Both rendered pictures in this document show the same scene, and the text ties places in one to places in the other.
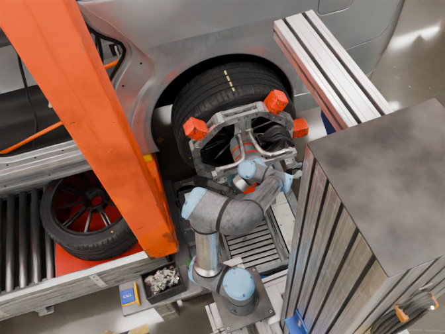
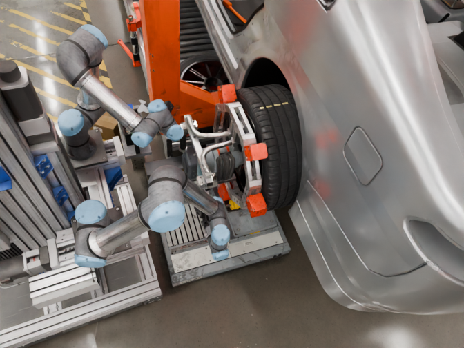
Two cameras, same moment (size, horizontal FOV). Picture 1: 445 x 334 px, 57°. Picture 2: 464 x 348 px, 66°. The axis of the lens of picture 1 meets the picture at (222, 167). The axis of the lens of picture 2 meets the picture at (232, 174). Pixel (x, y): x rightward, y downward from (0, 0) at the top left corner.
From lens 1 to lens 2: 151 cm
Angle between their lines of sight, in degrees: 37
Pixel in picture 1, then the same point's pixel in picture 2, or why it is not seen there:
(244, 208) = (70, 56)
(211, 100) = (250, 94)
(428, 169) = not seen: outside the picture
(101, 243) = not seen: hidden behind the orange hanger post
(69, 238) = not seen: hidden behind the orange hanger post
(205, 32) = (288, 43)
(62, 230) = (184, 67)
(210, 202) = (79, 34)
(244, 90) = (261, 117)
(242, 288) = (63, 121)
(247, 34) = (303, 85)
